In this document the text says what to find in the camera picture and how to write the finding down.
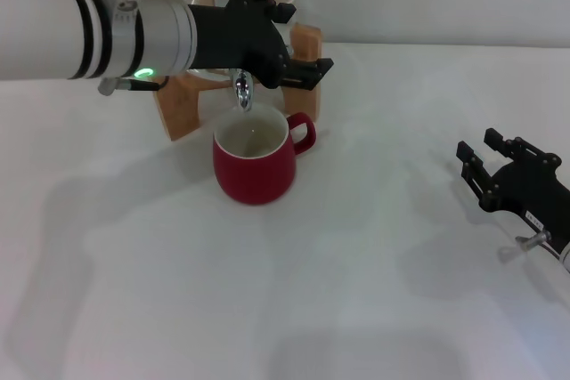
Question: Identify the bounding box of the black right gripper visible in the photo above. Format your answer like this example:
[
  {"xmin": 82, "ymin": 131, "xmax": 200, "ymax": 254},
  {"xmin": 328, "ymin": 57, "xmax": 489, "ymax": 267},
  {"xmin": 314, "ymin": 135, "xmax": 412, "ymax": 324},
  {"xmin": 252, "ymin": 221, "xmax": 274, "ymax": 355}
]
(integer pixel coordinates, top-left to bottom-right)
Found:
[{"xmin": 456, "ymin": 128, "xmax": 570, "ymax": 261}]

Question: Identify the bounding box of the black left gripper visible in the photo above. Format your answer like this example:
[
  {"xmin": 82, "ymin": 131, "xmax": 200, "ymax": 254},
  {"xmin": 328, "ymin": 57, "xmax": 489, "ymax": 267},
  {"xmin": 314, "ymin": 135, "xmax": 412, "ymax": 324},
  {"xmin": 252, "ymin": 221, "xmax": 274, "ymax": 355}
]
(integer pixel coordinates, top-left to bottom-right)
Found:
[{"xmin": 189, "ymin": 0, "xmax": 335, "ymax": 90}]

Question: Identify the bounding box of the red cup white inside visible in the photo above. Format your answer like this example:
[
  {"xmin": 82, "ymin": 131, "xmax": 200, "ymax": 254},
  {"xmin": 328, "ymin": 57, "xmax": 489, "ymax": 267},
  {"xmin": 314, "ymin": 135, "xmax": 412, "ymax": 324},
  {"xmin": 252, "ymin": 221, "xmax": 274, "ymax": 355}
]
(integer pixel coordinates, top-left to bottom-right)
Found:
[{"xmin": 211, "ymin": 103, "xmax": 318, "ymax": 206}]

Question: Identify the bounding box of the wooden dispenser stand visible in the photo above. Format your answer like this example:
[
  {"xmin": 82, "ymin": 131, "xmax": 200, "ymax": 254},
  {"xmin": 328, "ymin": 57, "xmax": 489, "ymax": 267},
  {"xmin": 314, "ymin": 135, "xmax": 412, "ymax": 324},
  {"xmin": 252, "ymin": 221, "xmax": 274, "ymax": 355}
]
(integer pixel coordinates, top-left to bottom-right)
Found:
[{"xmin": 153, "ymin": 22, "xmax": 323, "ymax": 141}]

